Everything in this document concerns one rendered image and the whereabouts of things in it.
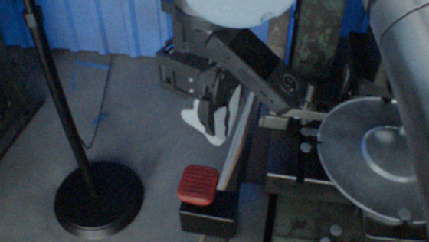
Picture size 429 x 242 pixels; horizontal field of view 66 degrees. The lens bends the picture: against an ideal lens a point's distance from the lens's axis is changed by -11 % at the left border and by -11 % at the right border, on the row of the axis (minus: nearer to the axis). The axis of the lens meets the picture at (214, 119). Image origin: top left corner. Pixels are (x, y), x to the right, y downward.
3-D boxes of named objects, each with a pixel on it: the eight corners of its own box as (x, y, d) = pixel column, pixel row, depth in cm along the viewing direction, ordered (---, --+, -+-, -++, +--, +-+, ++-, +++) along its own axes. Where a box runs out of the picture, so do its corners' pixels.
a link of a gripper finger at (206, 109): (216, 116, 48) (216, 63, 42) (227, 121, 47) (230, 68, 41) (196, 139, 45) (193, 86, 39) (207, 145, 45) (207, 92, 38)
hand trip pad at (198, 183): (212, 226, 61) (212, 201, 56) (178, 220, 62) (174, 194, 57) (220, 193, 66) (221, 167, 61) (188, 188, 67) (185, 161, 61)
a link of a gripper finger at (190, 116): (191, 129, 53) (188, 80, 46) (226, 146, 51) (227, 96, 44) (178, 143, 51) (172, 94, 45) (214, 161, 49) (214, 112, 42)
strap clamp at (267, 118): (338, 137, 73) (351, 99, 66) (258, 125, 75) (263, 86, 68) (337, 117, 77) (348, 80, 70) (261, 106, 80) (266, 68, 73)
